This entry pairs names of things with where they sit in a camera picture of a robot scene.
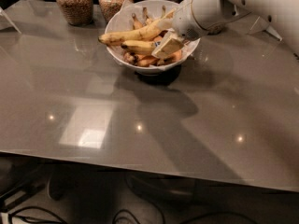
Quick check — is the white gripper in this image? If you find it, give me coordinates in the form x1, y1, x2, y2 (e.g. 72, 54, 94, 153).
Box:
151, 0, 249, 59

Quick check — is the yellow banana with sticker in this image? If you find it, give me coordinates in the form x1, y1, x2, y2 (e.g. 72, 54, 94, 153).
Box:
121, 40, 160, 55

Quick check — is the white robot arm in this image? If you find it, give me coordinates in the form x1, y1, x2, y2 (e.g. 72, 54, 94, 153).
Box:
158, 0, 299, 54

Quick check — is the small orange banana right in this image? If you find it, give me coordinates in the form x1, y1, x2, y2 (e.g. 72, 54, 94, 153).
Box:
156, 50, 182, 66

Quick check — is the small orange banana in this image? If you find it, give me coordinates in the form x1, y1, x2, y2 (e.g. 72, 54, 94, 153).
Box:
135, 55, 158, 67
156, 50, 182, 66

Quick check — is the white bowl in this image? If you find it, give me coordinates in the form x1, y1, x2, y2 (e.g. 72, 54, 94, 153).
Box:
104, 0, 201, 77

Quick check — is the small orange banana left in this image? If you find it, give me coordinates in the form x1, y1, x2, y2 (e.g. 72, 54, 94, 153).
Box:
135, 55, 158, 67

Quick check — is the long upper yellow banana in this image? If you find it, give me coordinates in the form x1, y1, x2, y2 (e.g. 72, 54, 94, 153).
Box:
98, 19, 164, 46

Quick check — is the glass jar of grains left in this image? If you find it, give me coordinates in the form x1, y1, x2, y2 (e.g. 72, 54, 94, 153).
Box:
56, 0, 93, 26

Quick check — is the black cable on floor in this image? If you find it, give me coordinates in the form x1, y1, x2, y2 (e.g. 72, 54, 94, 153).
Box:
7, 205, 68, 224

